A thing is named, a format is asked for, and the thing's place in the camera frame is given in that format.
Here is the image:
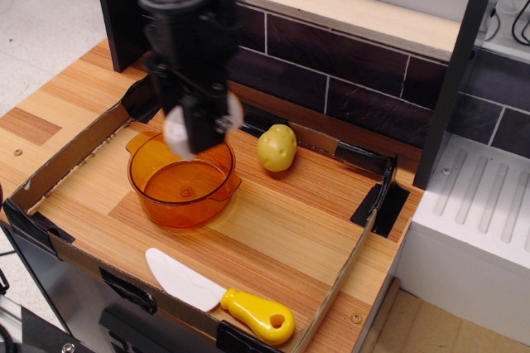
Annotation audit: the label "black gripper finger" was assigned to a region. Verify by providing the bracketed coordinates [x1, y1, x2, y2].
[149, 70, 183, 116]
[181, 94, 232, 154]

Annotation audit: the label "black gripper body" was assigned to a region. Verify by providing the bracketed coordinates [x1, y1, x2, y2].
[138, 0, 242, 101]

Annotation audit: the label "white toy sushi piece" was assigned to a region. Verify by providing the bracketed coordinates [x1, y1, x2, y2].
[163, 92, 243, 161]

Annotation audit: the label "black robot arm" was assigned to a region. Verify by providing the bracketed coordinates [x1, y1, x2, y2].
[138, 0, 243, 160]

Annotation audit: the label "orange transparent plastic pot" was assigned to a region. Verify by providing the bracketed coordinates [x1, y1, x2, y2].
[126, 131, 242, 229]

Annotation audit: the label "cardboard fence with black tape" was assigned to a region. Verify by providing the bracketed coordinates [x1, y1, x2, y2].
[2, 69, 411, 353]

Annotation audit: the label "yellow toy potato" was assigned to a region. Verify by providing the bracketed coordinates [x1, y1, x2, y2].
[258, 124, 297, 172]

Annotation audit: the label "dark tiled backsplash shelf unit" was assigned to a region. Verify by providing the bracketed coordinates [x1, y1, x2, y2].
[93, 0, 504, 191]

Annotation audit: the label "white drainboard sink unit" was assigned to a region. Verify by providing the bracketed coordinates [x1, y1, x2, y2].
[397, 136, 529, 344]

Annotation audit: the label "toy knife yellow handle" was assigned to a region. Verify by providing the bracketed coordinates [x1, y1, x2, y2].
[145, 248, 296, 346]

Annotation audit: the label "black cables in background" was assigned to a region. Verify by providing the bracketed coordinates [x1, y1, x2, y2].
[484, 0, 530, 46]

